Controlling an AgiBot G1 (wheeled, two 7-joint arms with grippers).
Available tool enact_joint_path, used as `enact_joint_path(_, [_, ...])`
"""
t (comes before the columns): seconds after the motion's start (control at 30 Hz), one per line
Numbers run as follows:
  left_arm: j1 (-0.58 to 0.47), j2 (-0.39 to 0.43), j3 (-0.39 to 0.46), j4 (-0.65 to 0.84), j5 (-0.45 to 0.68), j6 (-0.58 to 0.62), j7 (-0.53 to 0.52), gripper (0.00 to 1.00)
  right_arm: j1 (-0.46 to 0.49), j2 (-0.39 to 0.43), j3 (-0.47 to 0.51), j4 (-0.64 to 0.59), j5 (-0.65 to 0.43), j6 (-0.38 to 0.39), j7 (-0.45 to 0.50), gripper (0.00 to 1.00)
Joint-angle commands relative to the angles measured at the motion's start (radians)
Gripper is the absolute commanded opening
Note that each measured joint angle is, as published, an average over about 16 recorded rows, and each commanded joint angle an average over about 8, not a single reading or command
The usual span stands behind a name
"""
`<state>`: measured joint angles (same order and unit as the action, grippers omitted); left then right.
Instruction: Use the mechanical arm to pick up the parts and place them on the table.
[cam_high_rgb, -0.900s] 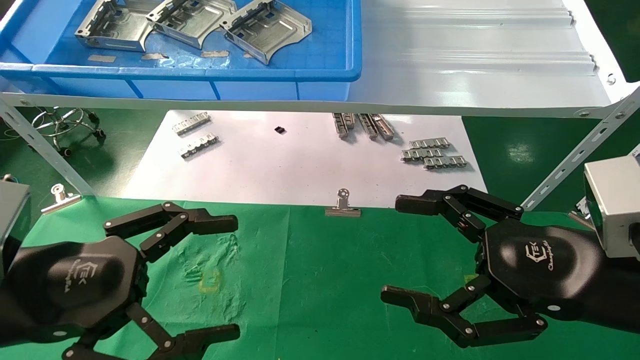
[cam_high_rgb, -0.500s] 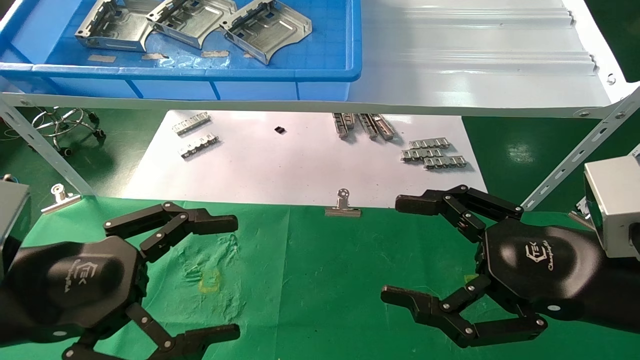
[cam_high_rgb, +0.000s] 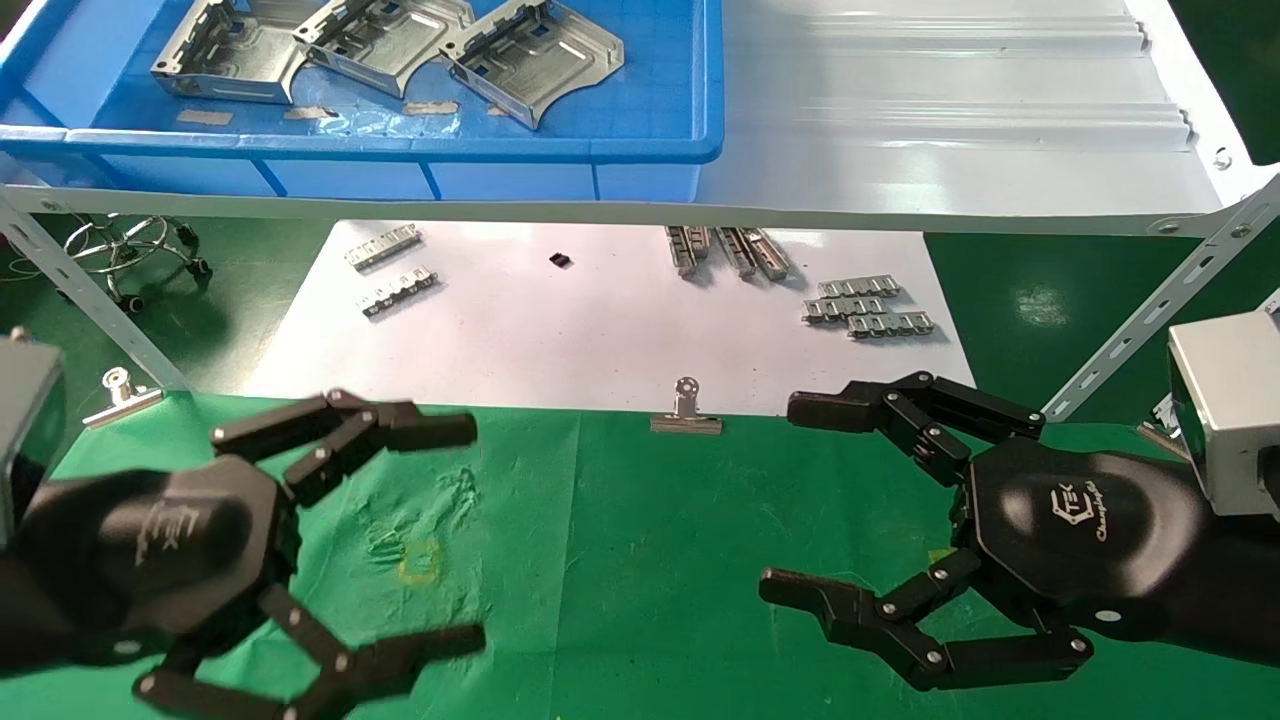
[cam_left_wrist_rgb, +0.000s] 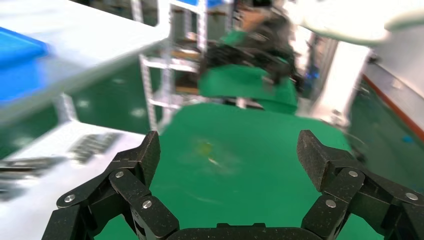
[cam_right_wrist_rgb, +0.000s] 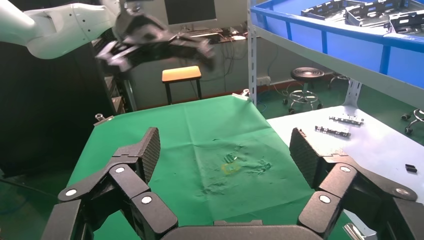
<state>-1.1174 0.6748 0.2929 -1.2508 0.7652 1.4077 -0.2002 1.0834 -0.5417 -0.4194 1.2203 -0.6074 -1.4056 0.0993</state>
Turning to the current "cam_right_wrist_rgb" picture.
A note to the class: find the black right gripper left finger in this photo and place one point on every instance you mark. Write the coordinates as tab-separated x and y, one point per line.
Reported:
132	185

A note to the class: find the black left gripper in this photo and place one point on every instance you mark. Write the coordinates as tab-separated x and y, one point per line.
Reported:
142	33

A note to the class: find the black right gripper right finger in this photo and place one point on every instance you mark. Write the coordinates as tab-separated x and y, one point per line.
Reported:
334	185

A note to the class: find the stamped metal bracket part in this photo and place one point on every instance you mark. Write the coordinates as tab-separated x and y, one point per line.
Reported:
371	15
407	23
323	11

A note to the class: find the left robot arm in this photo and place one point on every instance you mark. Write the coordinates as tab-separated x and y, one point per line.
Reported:
49	30

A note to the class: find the wooden top stool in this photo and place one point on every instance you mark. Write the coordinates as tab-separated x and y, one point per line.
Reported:
181	73

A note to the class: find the computer keyboard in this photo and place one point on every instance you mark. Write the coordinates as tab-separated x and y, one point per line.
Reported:
205	32

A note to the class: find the silver binder clip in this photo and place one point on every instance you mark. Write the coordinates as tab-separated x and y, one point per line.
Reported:
356	233
104	120
241	95

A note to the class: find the computer monitor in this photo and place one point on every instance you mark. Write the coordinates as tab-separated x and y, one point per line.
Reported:
190	11

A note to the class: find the small metal strip part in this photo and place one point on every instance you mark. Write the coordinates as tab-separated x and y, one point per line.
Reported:
332	130
346	119

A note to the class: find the tiny black clip part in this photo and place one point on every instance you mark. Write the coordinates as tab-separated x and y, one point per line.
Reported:
411	168

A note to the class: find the green cloth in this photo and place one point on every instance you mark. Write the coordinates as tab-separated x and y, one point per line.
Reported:
198	132

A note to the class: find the chrome stool base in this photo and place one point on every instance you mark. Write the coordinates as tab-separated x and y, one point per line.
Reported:
418	116
338	78
306	73

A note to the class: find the white power strip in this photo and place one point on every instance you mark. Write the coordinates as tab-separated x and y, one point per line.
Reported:
263	81

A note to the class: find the large black panel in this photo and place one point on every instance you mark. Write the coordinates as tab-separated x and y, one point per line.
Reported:
49	109

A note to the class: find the white metal shelving rack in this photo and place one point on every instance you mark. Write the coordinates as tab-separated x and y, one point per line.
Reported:
331	61

